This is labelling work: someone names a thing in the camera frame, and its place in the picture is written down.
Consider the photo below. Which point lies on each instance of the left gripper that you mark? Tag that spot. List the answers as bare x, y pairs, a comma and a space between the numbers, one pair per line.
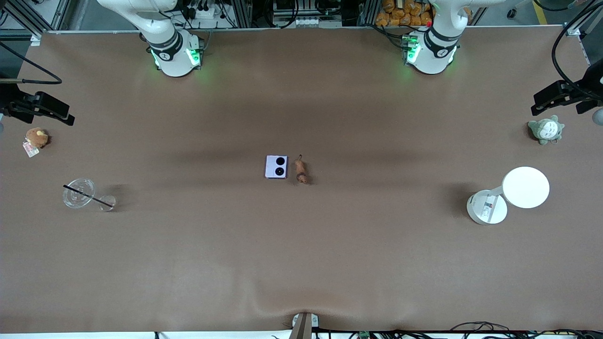
594, 80

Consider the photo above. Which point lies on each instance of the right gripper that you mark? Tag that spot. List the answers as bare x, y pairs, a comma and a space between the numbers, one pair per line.
8, 101

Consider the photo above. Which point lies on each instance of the brown lion statue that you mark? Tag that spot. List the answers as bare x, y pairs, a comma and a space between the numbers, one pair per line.
301, 169

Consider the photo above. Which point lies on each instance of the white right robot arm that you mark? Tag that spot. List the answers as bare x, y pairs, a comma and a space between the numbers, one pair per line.
172, 42

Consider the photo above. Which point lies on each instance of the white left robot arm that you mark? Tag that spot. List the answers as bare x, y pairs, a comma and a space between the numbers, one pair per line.
435, 47

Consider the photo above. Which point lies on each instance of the brown plush toy with tag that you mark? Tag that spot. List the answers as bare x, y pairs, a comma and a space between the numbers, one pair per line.
36, 137

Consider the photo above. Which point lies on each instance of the grey totoro plush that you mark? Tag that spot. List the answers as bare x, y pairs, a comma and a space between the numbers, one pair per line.
545, 129

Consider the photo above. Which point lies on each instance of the black straw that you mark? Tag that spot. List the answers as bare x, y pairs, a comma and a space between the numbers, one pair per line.
87, 196

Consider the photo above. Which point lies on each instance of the large clear glass cup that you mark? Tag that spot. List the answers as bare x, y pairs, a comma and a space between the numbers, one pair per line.
75, 200

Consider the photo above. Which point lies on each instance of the white desk lamp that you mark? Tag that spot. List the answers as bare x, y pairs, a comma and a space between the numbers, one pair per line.
525, 188

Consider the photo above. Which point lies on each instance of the small clear glass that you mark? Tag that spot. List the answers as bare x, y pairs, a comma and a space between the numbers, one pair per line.
109, 199

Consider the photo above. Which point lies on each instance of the orange plush toys pile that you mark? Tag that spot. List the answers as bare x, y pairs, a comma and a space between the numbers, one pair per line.
400, 14

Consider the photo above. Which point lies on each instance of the white power strip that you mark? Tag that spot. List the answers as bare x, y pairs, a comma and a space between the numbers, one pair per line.
205, 12

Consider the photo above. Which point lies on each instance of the brown table mat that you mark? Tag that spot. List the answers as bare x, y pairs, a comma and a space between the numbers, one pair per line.
301, 259

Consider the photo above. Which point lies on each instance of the metal corner bracket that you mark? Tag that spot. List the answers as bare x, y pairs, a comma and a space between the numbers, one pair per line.
574, 32
36, 39

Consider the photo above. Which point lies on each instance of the metal camera post bracket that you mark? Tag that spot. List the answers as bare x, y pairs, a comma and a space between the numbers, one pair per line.
304, 327

